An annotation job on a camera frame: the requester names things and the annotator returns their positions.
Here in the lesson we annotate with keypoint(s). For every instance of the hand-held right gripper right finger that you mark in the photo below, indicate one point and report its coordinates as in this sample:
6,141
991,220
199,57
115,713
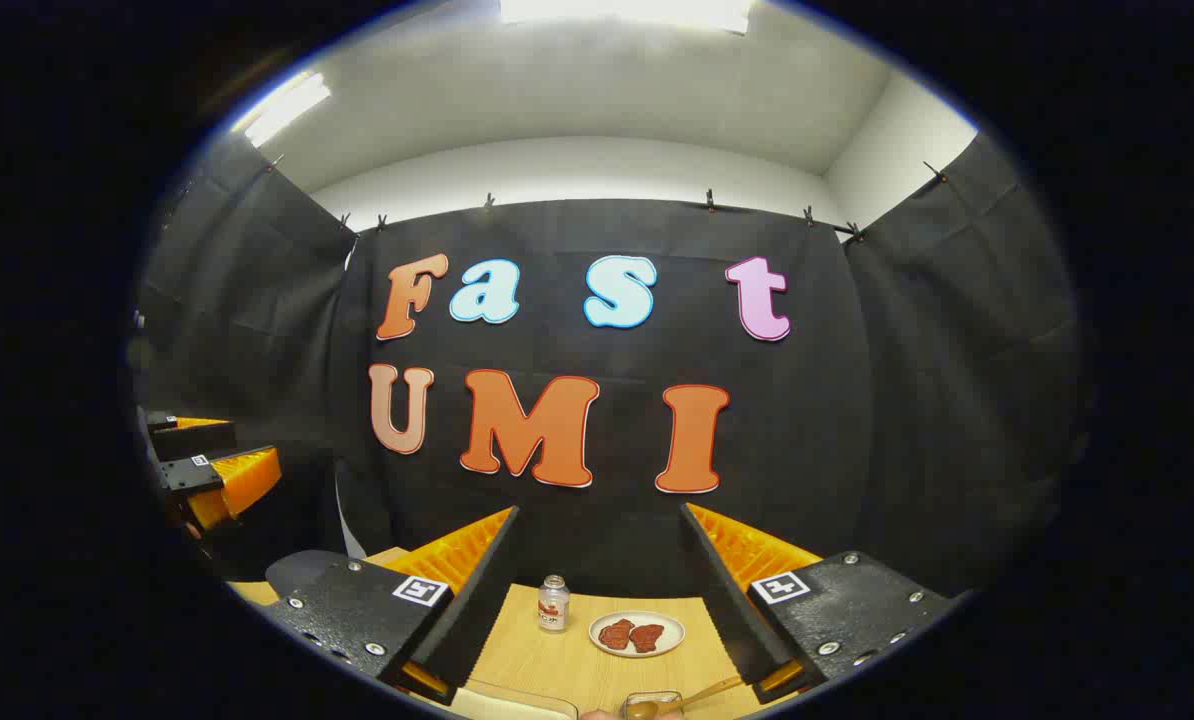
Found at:
722,590

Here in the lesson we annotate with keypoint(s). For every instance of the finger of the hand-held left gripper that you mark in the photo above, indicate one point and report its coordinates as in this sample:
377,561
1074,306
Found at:
242,480
192,438

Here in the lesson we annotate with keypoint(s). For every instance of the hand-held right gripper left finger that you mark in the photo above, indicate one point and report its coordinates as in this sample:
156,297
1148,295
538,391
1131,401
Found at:
477,590

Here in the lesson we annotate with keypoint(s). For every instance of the clear box of rice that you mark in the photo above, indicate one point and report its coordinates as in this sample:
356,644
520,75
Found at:
517,705

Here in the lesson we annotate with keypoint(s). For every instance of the wooden spoon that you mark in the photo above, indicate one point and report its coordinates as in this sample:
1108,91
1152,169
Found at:
642,710

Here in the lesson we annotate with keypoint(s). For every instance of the white round plate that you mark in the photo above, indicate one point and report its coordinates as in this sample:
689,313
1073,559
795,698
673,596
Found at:
672,640

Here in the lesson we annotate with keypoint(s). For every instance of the clear plastic drink bottle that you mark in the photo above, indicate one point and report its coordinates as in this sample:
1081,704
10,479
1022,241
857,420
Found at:
553,605

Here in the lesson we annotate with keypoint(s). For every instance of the red meat piece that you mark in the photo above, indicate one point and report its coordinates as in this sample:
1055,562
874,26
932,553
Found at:
616,634
647,638

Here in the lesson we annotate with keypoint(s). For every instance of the black backdrop cloth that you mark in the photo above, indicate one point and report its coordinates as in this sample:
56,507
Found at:
857,400

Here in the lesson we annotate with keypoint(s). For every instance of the ceiling light panel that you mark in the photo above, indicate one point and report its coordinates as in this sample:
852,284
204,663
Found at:
627,10
282,108

